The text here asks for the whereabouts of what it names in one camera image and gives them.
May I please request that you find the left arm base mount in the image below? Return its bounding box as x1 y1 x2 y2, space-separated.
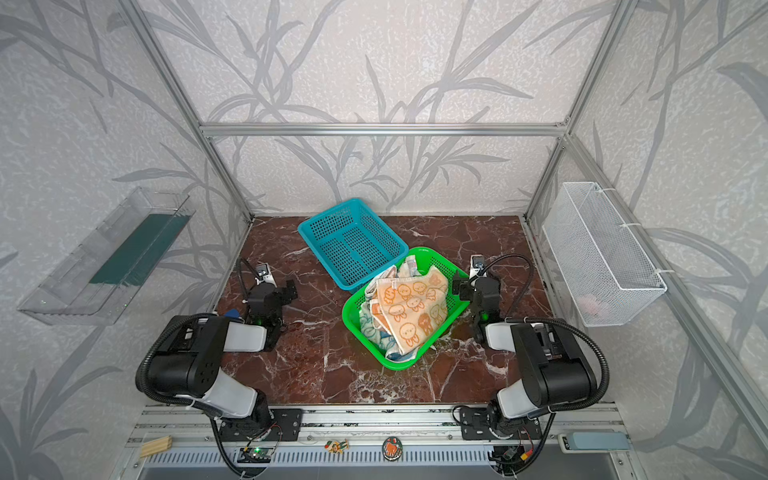
218 408 303 442

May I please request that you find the teal plastic basket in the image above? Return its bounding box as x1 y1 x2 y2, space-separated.
298 198 409 291

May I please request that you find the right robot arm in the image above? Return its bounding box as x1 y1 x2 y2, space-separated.
452 274 610 429

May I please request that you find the pink object in wire basket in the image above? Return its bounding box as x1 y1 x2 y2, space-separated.
576 294 609 318

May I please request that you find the clear acrylic wall shelf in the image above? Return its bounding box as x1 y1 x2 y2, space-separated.
18 187 196 326

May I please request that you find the green plastic basket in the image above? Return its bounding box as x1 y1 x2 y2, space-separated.
342 247 469 371

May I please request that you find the round orange sticker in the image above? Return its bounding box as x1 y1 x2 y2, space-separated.
381 436 403 462

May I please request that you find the left green circuit board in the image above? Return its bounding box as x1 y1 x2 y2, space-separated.
236 446 277 465

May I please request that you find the white wire mesh basket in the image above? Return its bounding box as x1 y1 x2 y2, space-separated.
543 182 667 327

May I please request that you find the orange rabbit towel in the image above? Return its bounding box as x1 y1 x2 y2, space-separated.
370 266 448 354

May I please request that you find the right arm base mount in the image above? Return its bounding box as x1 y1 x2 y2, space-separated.
452 404 542 441

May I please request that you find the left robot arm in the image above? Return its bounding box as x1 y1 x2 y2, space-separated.
135 280 298 429

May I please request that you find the teal patterned towel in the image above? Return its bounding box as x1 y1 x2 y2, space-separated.
359 300 416 363

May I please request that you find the small orange green trinket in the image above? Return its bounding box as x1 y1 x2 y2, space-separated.
324 440 349 454

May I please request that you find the wooden block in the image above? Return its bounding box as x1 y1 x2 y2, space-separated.
139 436 173 458

